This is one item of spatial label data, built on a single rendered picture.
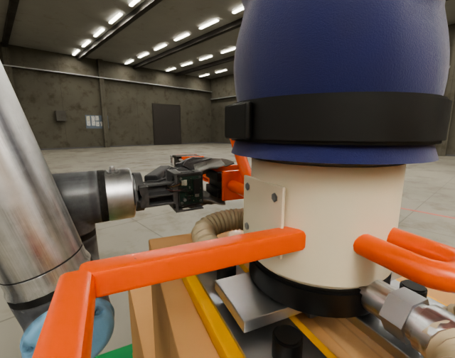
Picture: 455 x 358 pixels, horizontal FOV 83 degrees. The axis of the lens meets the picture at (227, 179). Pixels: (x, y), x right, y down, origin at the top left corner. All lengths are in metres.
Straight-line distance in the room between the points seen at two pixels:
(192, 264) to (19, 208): 0.18
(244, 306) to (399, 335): 0.14
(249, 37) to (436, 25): 0.15
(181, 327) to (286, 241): 0.18
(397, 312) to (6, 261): 0.37
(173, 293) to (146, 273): 0.21
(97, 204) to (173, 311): 0.20
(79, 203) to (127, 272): 0.26
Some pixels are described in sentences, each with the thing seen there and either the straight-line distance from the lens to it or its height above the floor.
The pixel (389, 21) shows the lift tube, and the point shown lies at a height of 1.26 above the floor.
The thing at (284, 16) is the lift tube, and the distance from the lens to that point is 0.25.
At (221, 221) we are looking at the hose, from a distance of 0.46.
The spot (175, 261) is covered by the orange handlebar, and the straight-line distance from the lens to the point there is 0.21.
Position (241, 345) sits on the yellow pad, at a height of 0.97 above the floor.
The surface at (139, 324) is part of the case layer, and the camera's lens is 1.03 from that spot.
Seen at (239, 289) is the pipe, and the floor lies 0.99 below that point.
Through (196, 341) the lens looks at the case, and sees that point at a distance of 0.35.
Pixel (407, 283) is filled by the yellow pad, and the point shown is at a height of 0.99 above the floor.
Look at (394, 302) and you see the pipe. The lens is 0.29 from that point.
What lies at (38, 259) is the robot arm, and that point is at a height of 1.05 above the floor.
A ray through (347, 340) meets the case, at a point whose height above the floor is 0.94.
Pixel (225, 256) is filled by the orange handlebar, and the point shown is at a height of 1.08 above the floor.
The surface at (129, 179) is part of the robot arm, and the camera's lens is 0.46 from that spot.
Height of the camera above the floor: 1.18
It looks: 11 degrees down
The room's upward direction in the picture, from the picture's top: straight up
